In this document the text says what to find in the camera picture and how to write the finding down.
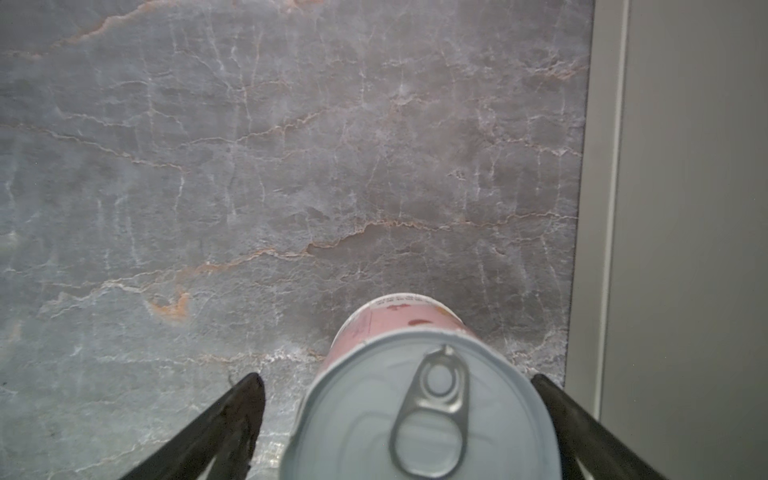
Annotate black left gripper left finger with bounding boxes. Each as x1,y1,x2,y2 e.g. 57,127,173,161
124,372,266,479

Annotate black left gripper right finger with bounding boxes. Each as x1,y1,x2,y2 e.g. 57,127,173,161
531,374,665,480

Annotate white-lid pink can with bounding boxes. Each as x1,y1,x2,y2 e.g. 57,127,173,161
279,293,562,479

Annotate grey metal cabinet box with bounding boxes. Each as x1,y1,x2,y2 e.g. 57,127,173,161
565,1,767,479

